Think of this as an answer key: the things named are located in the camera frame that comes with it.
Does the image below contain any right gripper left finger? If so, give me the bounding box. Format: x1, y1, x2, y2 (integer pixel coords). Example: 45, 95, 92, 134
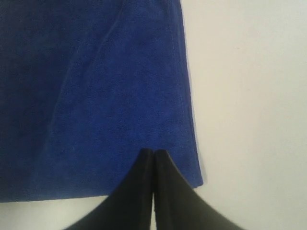
67, 149, 154, 230

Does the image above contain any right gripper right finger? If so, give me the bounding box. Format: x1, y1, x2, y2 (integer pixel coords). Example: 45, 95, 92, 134
154, 149, 242, 230

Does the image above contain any blue towel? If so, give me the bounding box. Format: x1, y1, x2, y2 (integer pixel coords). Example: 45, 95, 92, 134
0, 0, 203, 202

